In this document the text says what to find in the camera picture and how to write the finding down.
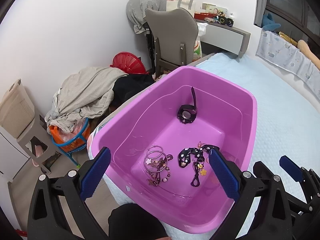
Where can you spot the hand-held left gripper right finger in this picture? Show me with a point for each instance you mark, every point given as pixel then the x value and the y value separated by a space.
pixel 223 175

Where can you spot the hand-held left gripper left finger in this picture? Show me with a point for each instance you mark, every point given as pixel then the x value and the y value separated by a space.
pixel 96 175

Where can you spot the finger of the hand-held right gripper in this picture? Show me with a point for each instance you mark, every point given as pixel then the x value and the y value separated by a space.
pixel 261 168
pixel 291 168

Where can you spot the yellow flower charm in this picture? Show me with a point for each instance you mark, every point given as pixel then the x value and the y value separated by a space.
pixel 203 172

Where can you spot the black floral hair band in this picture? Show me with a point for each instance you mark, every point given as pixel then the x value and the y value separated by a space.
pixel 186 155

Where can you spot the large plain silver bangle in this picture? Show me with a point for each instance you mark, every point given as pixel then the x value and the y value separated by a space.
pixel 145 161

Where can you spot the thin silver clasp bangle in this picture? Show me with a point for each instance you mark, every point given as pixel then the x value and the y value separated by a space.
pixel 155 146

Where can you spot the black wrist watch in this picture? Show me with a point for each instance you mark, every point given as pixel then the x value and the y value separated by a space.
pixel 186 115

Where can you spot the purple plastic basin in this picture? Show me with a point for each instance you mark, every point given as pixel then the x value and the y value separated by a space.
pixel 162 130

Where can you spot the light blue blanket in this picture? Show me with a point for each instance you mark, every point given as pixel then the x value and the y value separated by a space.
pixel 282 120

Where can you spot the person's black pants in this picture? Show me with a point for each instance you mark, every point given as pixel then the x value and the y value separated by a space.
pixel 135 222

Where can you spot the grey plastic stand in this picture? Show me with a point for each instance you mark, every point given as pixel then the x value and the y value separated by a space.
pixel 27 142

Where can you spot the grey cloth pile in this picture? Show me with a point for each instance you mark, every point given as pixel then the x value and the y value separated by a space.
pixel 85 92

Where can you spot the white cabinet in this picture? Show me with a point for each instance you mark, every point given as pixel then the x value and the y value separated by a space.
pixel 10 155

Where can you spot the black cloth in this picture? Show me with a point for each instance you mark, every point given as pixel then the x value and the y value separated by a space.
pixel 135 85

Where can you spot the beige laundry basket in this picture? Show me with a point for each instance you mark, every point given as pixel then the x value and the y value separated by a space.
pixel 15 110

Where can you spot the blue printed towel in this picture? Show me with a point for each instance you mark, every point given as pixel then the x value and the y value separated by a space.
pixel 282 52

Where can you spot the red plastic basket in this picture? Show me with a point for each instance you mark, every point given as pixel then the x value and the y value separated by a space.
pixel 127 62

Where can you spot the peach plush toy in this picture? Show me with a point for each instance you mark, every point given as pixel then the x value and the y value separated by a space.
pixel 310 52

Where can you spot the printed plastic bag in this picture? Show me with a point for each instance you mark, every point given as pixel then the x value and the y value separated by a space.
pixel 198 47

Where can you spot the gold foil object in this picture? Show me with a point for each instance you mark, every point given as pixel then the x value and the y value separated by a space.
pixel 287 37

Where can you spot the grey bedside cabinet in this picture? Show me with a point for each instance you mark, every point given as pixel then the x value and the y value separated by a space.
pixel 222 36

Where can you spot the blue cloth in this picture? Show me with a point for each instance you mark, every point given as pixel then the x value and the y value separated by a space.
pixel 270 23

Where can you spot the black toy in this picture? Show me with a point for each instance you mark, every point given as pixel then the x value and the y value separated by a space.
pixel 225 21

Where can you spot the grey chair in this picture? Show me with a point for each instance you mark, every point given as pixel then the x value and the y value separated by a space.
pixel 172 30

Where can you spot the dark window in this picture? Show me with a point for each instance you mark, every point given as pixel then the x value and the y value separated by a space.
pixel 295 7

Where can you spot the red box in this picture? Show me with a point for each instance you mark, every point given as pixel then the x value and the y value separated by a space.
pixel 202 14

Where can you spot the picture card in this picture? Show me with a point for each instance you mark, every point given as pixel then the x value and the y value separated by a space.
pixel 210 7

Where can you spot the grey checked cloth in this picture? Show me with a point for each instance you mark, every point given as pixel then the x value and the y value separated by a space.
pixel 142 7

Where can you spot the white tote bag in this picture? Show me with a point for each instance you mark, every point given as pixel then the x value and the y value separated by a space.
pixel 185 5

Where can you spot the orange basket blue frame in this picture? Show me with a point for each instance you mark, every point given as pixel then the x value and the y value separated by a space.
pixel 67 142

